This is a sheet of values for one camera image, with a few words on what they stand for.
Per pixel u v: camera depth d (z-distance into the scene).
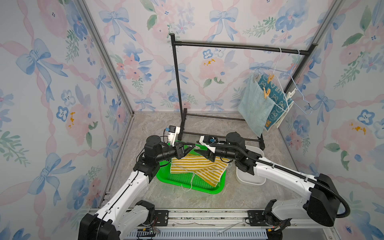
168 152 0.63
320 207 0.39
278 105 0.82
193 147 0.69
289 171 0.48
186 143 0.70
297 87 1.01
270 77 0.83
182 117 1.09
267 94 0.76
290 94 0.73
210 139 0.59
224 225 0.73
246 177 0.85
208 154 0.64
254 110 0.88
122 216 0.43
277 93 0.81
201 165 0.85
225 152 0.62
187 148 0.70
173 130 0.65
